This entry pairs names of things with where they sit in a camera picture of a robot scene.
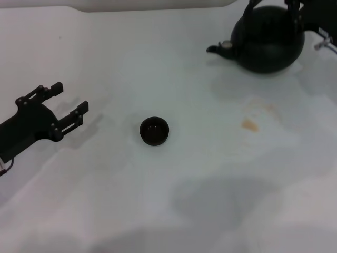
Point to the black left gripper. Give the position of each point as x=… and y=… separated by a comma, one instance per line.
x=29, y=124

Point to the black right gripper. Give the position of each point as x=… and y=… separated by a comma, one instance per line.
x=321, y=13

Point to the black round teapot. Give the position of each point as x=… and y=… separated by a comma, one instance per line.
x=268, y=47

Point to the small black teacup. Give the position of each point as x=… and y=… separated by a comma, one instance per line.
x=155, y=131

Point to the white rounded panel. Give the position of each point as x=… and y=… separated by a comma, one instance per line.
x=158, y=4

